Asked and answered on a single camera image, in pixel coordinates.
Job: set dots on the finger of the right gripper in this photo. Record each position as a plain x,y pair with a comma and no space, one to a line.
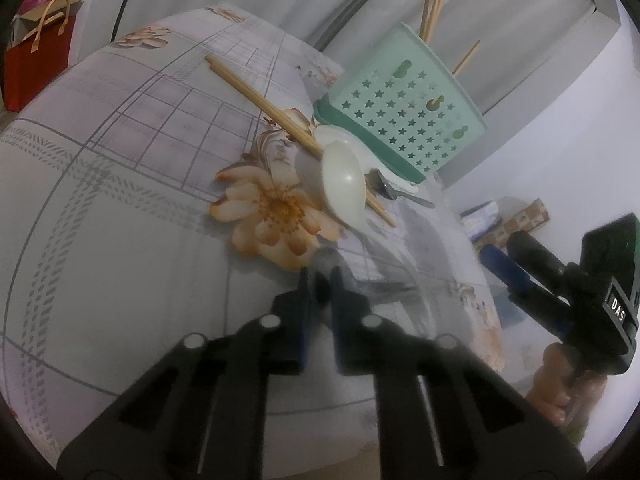
533,257
505,269

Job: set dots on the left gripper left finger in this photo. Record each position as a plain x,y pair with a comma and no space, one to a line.
200,411

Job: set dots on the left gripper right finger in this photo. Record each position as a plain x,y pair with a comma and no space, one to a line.
442,412

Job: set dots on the metal spoon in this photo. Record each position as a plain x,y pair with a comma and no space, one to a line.
381,185

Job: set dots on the white plastic ladle spoon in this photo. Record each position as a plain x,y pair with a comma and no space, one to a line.
343,185

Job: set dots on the mint green utensil holder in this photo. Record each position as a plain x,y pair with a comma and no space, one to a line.
400,100

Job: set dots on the wooden chopstick carried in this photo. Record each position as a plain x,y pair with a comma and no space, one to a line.
466,59

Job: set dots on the white plastic rice paddle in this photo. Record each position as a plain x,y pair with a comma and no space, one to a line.
326,135

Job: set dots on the wooden chopstick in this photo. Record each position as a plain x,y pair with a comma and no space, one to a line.
270,105
424,17
300,132

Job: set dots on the person right hand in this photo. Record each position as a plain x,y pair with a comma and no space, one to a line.
556,387

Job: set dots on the patterned brown box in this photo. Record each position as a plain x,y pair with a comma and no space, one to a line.
527,220

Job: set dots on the grey curtain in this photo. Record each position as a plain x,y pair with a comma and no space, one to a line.
516,36

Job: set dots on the floral plaid tablecloth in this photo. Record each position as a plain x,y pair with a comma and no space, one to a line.
109,256

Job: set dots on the red gift bag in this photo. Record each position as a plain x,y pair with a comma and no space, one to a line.
40,57

